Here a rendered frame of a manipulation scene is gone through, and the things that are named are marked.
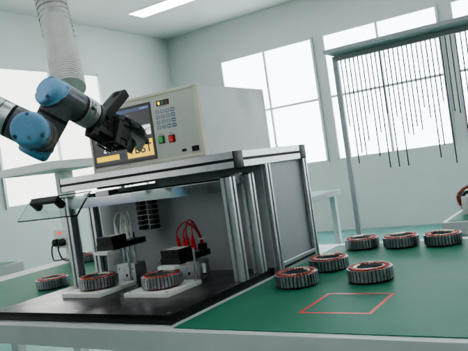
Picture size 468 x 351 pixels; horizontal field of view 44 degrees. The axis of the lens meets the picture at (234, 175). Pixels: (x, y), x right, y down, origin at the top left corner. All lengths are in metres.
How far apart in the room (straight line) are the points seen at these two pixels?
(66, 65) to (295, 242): 1.59
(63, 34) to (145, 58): 6.21
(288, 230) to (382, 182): 6.27
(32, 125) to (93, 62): 7.14
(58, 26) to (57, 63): 0.22
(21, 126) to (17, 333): 0.60
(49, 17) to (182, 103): 1.60
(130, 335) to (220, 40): 8.01
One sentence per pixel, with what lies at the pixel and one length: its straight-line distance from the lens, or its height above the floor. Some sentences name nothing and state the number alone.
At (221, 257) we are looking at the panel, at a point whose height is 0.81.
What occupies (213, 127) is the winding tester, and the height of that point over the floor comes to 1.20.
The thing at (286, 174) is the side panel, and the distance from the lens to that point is 1.81.
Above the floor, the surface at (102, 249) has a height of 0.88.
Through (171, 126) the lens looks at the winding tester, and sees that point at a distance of 1.68.
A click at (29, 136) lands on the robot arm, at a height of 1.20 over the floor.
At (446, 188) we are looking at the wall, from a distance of 7.81.
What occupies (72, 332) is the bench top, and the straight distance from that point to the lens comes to 1.49.
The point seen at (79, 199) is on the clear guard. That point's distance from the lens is 1.60.
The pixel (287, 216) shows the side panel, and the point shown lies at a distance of 1.78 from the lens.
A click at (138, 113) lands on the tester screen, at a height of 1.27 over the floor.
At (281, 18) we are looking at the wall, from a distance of 8.67.
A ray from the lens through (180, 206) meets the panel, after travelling 1.84.
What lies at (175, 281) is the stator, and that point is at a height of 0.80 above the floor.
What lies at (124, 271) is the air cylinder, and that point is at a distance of 1.86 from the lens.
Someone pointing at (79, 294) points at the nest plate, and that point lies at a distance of 1.73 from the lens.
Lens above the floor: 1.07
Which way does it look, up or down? 1 degrees down
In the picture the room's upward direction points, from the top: 8 degrees counter-clockwise
